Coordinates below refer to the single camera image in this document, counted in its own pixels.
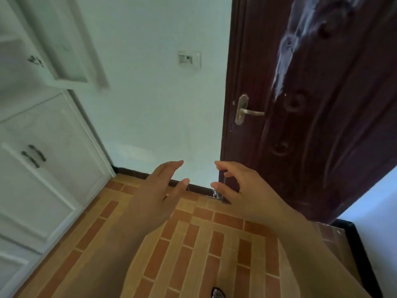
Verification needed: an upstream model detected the person's left hand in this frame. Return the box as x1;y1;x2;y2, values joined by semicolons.
128;160;190;228

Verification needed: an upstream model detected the person's right hand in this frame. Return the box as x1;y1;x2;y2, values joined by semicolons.
210;161;293;228

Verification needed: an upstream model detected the person's left forearm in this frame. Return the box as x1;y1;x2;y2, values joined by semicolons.
55;211;162;298

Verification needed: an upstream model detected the person's right forearm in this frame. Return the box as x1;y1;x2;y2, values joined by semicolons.
273;208;373;298

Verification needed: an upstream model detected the black baseboard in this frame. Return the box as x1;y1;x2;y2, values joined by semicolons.
112;166;224;200

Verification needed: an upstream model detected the dark brown wooden door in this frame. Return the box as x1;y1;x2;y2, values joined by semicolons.
219;0;397;225

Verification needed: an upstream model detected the white cabinet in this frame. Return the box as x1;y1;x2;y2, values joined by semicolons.
0;0;116;298

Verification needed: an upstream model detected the white open cabinet door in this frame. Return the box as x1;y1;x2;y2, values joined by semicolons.
5;0;110;91

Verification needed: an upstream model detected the brass door handle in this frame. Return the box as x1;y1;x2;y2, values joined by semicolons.
234;94;265;125

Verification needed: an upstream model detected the white wall switch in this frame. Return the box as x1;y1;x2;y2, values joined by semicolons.
177;50;202;70

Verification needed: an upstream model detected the dark metal cabinet handle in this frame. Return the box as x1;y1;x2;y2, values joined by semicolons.
21;151;40;169
28;145;47;162

